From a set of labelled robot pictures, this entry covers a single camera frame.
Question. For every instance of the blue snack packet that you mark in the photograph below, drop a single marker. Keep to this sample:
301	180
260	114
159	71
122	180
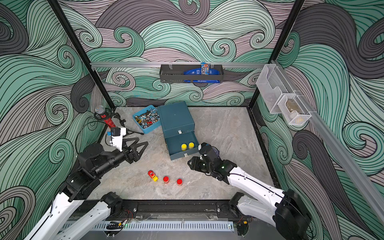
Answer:
205	69

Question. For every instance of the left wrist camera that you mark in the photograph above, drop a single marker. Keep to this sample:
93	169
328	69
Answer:
117	134

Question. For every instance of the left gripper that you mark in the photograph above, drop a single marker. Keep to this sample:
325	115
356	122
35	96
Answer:
133	154

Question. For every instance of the clear large wall bin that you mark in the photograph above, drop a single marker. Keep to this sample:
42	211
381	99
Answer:
273	86

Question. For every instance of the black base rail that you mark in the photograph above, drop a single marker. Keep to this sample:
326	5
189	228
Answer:
219	208

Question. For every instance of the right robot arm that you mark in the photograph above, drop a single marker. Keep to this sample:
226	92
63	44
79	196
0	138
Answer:
285	210

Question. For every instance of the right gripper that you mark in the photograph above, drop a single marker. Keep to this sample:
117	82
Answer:
196	162

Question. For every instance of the clear small wall bin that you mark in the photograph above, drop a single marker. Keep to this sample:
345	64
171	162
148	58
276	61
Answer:
293	110

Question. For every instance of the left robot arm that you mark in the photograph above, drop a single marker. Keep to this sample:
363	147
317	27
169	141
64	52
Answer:
94	162

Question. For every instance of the teal drawer cabinet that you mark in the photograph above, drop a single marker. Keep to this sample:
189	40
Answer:
178	128

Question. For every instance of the black wall basket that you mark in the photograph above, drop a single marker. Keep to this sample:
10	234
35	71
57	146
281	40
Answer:
174	73

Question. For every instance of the white perforated cable duct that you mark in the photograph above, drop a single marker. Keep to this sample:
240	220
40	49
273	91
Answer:
181	226

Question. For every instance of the blue tray of trinkets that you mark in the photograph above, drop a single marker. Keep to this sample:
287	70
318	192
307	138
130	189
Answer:
148	119

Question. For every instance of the red yellow toy bulldozer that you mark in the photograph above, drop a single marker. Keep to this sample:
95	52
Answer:
153	176

